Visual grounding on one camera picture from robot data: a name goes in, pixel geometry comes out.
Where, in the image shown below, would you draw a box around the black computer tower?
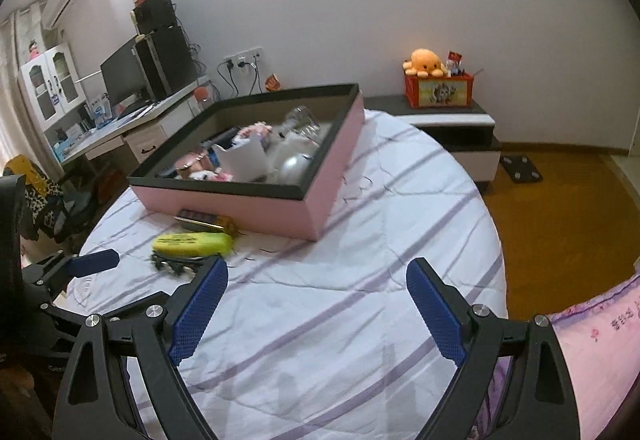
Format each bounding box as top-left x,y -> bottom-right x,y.
132,26 -> 200,102

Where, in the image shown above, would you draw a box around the black bathroom scale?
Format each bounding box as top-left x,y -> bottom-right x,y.
500,155 -> 543,185

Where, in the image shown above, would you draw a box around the yellow banana toy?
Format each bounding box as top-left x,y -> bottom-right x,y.
151,231 -> 236,261

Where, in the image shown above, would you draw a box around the black hair claw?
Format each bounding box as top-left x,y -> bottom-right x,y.
150,254 -> 206,278

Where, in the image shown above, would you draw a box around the pink storage box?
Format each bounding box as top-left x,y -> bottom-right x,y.
127,82 -> 366,242

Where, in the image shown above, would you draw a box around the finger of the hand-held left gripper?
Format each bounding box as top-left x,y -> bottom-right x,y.
31,248 -> 122,290
42,289 -> 151,320

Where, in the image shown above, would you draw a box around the white desk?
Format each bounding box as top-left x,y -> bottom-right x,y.
52,75 -> 213,171

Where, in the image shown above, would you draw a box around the red printed storage box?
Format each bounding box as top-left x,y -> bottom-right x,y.
404,70 -> 475,110

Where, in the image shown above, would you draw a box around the white glass-door cabinet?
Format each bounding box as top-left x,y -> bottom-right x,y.
17,44 -> 87,141

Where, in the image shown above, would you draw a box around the black computer monitor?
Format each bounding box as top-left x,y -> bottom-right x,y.
99,39 -> 153,110

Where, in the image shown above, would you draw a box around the clear glass bottle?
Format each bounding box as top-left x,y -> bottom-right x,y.
280,105 -> 322,141

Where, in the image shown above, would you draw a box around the pink printed blanket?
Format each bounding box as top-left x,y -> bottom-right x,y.
472,265 -> 640,440

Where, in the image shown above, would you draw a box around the small toy figurines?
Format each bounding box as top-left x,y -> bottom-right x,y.
446,50 -> 467,77

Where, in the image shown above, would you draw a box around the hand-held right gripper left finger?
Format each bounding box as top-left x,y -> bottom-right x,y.
51,256 -> 231,440

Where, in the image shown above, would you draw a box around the white plug adapter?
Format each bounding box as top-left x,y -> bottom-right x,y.
212,135 -> 272,184

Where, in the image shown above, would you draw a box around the white wall socket strip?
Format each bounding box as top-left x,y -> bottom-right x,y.
222,48 -> 265,67

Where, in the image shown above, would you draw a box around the black and white low cabinet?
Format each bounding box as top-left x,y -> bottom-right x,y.
364,95 -> 502,183

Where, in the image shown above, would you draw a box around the blue product boxes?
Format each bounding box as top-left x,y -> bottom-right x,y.
82,94 -> 118,131

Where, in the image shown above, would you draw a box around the pink cup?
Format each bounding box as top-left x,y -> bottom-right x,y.
172,151 -> 216,178

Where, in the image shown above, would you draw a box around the black box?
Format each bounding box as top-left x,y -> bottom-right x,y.
131,0 -> 178,35

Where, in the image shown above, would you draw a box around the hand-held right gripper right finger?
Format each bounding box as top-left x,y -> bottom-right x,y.
405,256 -> 582,440

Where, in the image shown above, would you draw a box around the chair with leopard cloth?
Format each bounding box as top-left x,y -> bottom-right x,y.
2,154 -> 98,246

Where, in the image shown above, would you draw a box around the orange octopus plush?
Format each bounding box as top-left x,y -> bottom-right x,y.
402,48 -> 448,78

